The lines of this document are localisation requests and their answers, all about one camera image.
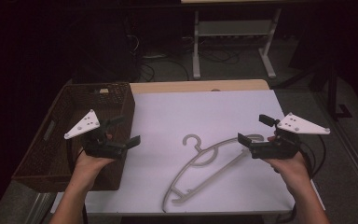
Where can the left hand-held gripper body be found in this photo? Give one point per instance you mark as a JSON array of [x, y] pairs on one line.
[[102, 149]]

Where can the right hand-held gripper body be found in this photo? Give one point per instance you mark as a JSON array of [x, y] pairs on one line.
[[276, 149]]

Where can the grey plastic clothes hanger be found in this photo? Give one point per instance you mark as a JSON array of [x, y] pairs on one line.
[[195, 182]]

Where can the person's left hand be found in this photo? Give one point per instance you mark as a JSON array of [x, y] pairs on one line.
[[88, 169]]

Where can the white metal desk frame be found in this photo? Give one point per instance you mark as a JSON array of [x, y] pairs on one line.
[[230, 28]]

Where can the black metal stand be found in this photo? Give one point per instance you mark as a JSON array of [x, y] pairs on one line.
[[332, 93]]

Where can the person's right hand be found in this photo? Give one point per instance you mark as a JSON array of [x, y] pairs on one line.
[[292, 169]]

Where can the small pale basket label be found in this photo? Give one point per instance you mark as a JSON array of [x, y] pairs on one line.
[[104, 90]]

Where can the brown wicker basket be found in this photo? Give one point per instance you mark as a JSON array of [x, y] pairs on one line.
[[59, 146]]

